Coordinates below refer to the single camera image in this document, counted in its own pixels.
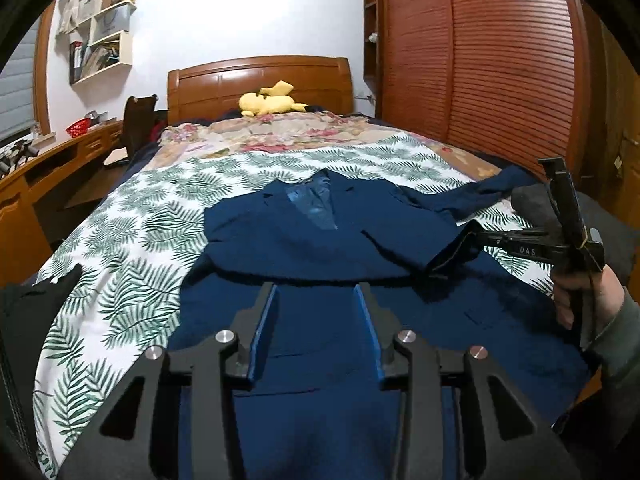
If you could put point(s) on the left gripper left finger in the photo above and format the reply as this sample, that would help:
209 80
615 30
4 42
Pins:
230 360

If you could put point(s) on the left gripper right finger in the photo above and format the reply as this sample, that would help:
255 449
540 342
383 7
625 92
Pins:
426 443

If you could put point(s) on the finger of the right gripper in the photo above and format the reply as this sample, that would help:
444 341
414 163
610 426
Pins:
565 194
465 247

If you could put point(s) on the navy blue suit jacket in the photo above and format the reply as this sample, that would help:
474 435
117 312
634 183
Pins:
513 371

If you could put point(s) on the person's right forearm sleeve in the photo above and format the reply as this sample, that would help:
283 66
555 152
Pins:
602 432

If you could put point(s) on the person's right hand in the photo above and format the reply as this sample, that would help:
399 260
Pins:
601 291

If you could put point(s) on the grey folded garment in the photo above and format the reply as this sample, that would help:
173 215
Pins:
534 203

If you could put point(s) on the leaf pattern bed sheet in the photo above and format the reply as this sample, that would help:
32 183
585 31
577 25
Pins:
166 257

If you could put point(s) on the wooden louvered wardrobe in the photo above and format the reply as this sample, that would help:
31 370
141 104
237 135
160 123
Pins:
517 79

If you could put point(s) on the floral quilt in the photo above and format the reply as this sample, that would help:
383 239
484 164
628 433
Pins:
279 133

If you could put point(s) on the black garment on bed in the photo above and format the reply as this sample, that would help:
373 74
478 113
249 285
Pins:
27 313

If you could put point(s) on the wooden headboard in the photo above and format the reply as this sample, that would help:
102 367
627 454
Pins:
207 91

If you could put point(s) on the yellow plush toy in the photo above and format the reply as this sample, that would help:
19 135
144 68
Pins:
270 100

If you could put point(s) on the wooden desk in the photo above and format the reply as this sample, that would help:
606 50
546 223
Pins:
24 245

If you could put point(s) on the dark wooden chair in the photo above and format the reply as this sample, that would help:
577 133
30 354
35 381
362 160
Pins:
137 124

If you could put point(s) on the red basket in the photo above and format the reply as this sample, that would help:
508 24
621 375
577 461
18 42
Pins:
79 128

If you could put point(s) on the grey window blind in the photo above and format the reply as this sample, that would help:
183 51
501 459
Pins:
16 83

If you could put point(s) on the white wall shelf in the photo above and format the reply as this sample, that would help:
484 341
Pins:
102 41

